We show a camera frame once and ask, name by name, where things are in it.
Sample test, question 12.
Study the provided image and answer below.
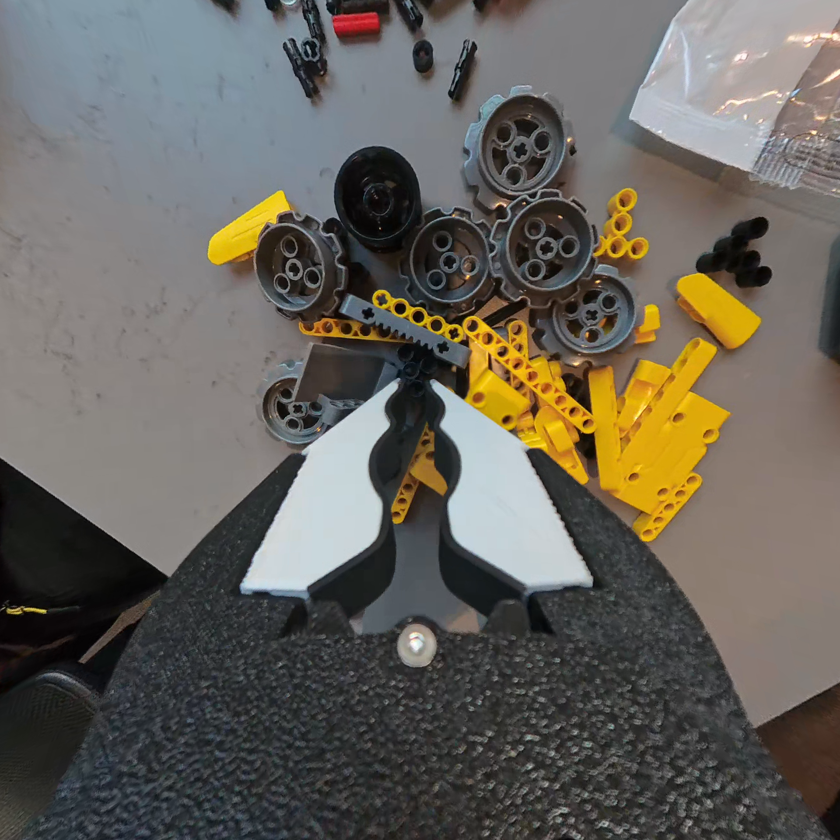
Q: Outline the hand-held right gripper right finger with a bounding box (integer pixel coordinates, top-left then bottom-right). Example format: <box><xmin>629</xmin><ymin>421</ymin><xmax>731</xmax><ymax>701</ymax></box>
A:
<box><xmin>427</xmin><ymin>384</ymin><xmax>594</xmax><ymax>618</ymax></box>

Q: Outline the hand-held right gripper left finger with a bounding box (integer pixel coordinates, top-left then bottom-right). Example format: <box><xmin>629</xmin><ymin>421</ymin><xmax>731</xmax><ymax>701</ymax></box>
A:
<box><xmin>241</xmin><ymin>381</ymin><xmax>427</xmax><ymax>618</ymax></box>

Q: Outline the black multi-hole connector piece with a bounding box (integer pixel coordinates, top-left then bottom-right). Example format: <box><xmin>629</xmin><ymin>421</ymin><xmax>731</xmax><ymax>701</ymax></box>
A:
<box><xmin>696</xmin><ymin>217</ymin><xmax>773</xmax><ymax>287</ymax></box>

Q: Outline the pile of small building parts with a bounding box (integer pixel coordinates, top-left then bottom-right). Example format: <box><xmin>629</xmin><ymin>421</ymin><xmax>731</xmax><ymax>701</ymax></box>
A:
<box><xmin>210</xmin><ymin>0</ymin><xmax>487</xmax><ymax>103</ymax></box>

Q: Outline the grey desk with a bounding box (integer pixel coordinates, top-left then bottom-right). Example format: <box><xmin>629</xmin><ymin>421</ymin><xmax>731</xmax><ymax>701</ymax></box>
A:
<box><xmin>0</xmin><ymin>0</ymin><xmax>840</xmax><ymax>729</ymax></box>

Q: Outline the pile of yellow beams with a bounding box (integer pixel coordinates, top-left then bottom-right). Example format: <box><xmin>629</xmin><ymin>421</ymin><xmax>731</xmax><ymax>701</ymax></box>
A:
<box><xmin>300</xmin><ymin>188</ymin><xmax>731</xmax><ymax>542</ymax></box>

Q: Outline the yellow curved panel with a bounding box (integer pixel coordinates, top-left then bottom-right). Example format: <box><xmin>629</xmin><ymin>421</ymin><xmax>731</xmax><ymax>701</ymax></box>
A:
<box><xmin>676</xmin><ymin>272</ymin><xmax>762</xmax><ymax>350</ymax></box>
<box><xmin>208</xmin><ymin>191</ymin><xmax>292</xmax><ymax>266</ymax></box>

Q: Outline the black wheel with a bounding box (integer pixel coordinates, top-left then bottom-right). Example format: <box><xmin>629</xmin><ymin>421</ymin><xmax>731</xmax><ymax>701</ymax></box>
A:
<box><xmin>332</xmin><ymin>145</ymin><xmax>424</xmax><ymax>250</ymax></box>

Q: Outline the white-labelled plastic bag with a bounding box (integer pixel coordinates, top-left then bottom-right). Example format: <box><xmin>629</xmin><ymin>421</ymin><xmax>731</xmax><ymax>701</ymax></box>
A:
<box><xmin>630</xmin><ymin>0</ymin><xmax>840</xmax><ymax>198</ymax></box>

